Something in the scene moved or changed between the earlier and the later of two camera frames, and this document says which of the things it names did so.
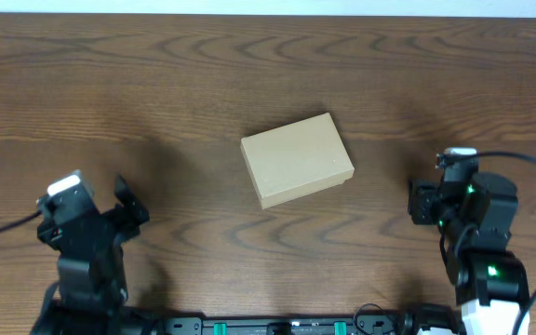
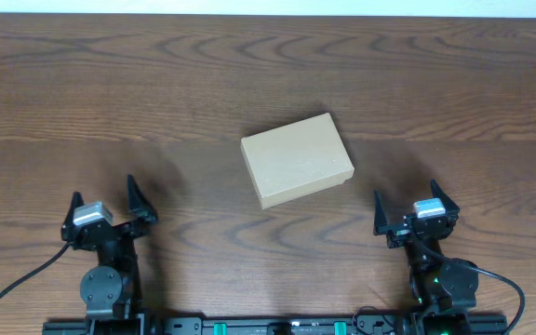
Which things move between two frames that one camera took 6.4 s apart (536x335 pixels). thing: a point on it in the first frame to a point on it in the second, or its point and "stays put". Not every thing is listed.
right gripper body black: x=425 y=201 to x=415 y=228
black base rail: x=362 y=326 stays put
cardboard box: x=295 y=160 stays put
